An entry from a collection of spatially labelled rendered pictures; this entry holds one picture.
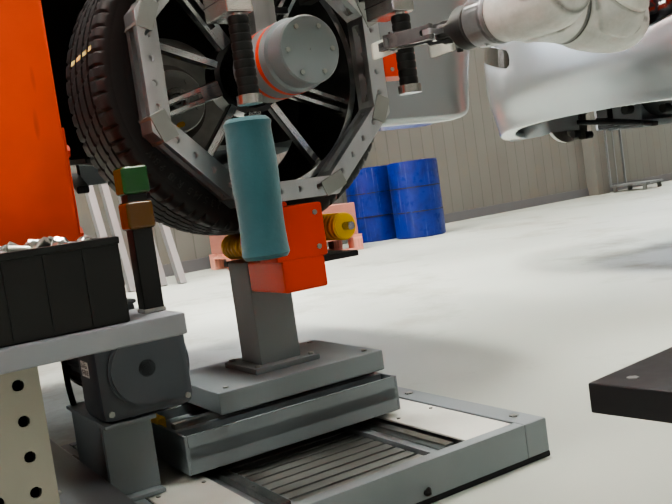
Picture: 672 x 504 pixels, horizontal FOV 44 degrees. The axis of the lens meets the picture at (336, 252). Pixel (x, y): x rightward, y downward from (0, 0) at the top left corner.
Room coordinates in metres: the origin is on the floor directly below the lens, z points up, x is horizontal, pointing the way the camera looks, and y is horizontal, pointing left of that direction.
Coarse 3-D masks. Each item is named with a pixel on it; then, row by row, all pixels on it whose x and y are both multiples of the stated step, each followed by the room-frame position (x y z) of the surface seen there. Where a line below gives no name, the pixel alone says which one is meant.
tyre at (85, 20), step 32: (96, 0) 1.67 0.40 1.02; (128, 0) 1.61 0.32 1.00; (96, 32) 1.59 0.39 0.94; (96, 64) 1.58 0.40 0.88; (128, 64) 1.60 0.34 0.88; (96, 96) 1.60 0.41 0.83; (128, 96) 1.60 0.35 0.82; (96, 128) 1.65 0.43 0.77; (128, 128) 1.59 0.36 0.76; (96, 160) 1.74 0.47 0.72; (128, 160) 1.60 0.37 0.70; (160, 160) 1.62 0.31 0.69; (160, 192) 1.62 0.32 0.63; (192, 192) 1.65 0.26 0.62; (192, 224) 1.73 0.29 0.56; (224, 224) 1.69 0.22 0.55
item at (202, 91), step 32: (192, 0) 1.71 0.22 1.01; (288, 0) 1.84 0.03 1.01; (320, 0) 1.84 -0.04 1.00; (224, 32) 1.74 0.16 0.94; (224, 64) 1.78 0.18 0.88; (352, 64) 1.88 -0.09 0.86; (192, 96) 1.71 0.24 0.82; (224, 96) 1.73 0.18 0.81; (320, 96) 1.85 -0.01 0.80; (352, 96) 1.87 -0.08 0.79; (288, 128) 1.80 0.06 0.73; (320, 128) 1.94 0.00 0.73; (288, 160) 1.99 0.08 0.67; (320, 160) 1.82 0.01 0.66
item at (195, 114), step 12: (180, 48) 2.07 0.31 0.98; (192, 48) 2.08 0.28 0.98; (168, 60) 2.05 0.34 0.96; (180, 60) 2.07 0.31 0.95; (168, 72) 2.00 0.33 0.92; (180, 72) 2.01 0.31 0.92; (192, 72) 2.08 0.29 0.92; (204, 72) 2.10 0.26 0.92; (168, 84) 2.00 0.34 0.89; (180, 84) 2.01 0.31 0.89; (192, 84) 2.03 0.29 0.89; (204, 84) 2.09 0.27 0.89; (192, 108) 2.02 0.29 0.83; (204, 108) 2.04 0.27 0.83; (216, 108) 2.11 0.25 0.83; (180, 120) 2.00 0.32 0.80; (192, 120) 2.02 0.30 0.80; (204, 120) 2.09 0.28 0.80; (216, 120) 2.10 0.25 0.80; (192, 132) 2.07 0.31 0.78; (204, 132) 2.08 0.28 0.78; (204, 144) 2.08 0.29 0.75
